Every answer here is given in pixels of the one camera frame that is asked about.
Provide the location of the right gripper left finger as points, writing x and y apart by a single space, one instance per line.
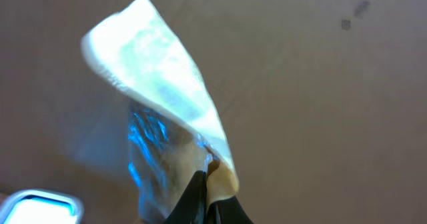
190 208

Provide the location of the white barcode scanner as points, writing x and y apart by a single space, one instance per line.
39 206

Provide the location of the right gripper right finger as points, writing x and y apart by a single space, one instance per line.
227 211

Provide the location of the beige snack pouch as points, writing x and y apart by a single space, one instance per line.
173 126

